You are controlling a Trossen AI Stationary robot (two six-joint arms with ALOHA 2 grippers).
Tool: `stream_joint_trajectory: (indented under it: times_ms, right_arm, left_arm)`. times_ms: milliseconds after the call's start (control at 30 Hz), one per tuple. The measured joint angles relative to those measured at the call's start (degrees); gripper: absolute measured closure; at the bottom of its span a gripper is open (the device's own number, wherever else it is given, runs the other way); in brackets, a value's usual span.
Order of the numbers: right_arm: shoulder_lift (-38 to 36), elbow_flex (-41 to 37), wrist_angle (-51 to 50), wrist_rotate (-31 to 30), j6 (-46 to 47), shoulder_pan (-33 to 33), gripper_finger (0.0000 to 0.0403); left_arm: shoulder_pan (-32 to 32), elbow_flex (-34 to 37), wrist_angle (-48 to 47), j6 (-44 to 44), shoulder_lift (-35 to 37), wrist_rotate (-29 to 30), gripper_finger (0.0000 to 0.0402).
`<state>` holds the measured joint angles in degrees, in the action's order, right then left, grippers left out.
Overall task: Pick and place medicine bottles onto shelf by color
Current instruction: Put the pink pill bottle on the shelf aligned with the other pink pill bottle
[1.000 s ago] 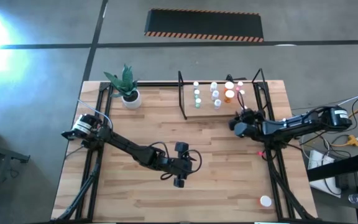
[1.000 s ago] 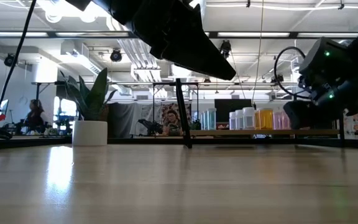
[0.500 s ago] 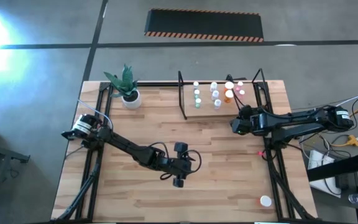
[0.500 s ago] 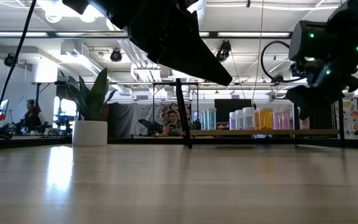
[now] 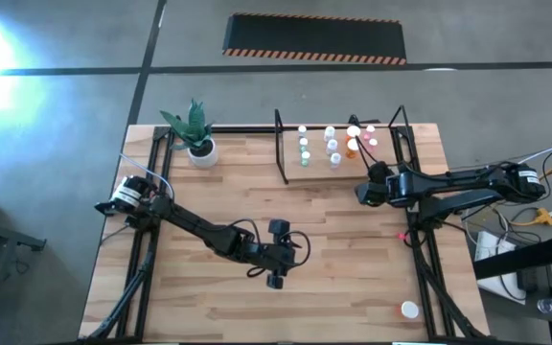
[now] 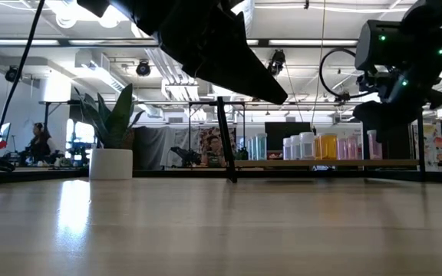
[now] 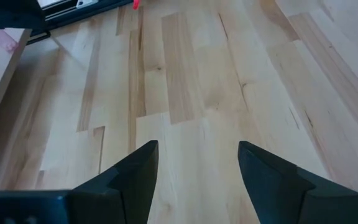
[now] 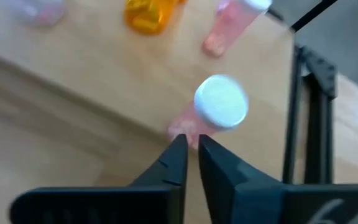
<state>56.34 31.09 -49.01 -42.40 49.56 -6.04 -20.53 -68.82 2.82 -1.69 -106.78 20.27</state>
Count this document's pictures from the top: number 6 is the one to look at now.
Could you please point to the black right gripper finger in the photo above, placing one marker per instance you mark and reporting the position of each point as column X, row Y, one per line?
column 365, row 143

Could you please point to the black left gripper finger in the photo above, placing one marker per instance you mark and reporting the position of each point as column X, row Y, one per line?
column 225, row 57

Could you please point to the pink medicine bottle white cap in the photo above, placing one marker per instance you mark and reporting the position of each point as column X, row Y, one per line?
column 352, row 150
column 342, row 150
column 375, row 147

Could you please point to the large orange medicine bottle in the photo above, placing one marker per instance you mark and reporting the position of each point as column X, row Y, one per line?
column 328, row 147

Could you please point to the clear medicine bottle white cap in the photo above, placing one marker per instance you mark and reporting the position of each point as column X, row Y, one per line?
column 295, row 149
column 307, row 147
column 286, row 150

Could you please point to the small green-top bottle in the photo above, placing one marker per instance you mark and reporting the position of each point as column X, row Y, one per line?
column 249, row 150

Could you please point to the black background robot arm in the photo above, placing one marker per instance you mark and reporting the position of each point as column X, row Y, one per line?
column 185, row 156

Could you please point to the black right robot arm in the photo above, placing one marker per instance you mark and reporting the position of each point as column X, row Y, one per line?
column 428, row 50

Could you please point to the colourful poster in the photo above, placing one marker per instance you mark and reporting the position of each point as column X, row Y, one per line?
column 432, row 145

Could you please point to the black ceiling spotlight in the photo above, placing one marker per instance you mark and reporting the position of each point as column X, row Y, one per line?
column 12, row 74
column 143, row 68

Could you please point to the green artificial plant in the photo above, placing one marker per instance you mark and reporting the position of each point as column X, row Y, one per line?
column 119, row 115

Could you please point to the grey cloth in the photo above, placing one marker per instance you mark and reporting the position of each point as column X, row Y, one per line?
column 150, row 147

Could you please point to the white plant pot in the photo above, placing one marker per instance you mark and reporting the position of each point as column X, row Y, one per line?
column 111, row 165

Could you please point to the person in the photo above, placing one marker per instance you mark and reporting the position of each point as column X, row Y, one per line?
column 41, row 145

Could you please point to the lit computer monitor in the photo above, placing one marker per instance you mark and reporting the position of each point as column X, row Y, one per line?
column 4, row 133

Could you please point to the black overhead light rail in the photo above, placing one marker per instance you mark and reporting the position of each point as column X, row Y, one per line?
column 264, row 43

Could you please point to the black hanging camera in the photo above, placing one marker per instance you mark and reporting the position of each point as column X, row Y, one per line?
column 278, row 59

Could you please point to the wooden shelf with black frame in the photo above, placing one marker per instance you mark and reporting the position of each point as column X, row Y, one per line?
column 282, row 163

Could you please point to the black aluminium rig frame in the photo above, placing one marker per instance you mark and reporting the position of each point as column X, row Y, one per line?
column 167, row 174

